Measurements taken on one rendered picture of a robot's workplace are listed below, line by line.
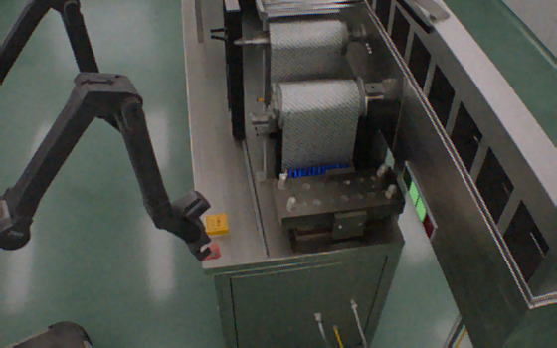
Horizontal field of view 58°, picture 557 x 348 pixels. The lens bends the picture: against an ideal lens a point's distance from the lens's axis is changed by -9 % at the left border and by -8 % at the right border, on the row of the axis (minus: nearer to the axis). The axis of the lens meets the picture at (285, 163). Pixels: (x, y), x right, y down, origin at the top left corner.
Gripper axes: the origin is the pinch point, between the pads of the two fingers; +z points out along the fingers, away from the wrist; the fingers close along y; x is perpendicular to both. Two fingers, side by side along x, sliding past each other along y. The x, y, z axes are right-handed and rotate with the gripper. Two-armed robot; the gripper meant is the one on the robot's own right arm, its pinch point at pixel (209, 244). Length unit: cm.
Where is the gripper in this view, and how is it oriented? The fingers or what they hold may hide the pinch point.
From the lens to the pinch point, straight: 158.0
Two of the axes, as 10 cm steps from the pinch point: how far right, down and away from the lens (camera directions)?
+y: -5.3, -6.1, 5.9
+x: -7.5, 6.6, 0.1
